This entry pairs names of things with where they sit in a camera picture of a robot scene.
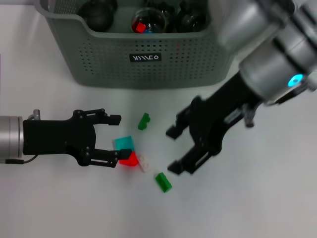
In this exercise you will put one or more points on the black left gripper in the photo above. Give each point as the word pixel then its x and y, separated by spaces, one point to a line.
pixel 55 136

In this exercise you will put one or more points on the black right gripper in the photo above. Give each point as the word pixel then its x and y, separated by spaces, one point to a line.
pixel 218 116

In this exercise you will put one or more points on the green toy brick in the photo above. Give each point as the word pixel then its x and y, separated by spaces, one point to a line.
pixel 143 121
pixel 163 183

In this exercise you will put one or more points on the blue square toy brick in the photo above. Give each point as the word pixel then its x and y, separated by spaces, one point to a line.
pixel 149 31

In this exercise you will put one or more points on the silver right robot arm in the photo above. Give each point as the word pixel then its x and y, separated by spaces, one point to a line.
pixel 267 49

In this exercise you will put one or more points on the grey-green perforated storage bin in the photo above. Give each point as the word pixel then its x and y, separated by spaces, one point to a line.
pixel 111 62

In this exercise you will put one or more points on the teal square toy brick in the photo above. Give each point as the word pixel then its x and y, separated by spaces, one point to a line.
pixel 123 143

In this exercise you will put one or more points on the red-orange sloped toy brick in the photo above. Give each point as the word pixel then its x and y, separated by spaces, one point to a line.
pixel 132 161

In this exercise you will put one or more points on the white two-stud toy brick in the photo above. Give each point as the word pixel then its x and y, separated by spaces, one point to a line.
pixel 146 164

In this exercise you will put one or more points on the black round teapot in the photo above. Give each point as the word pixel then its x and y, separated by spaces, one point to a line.
pixel 99 17

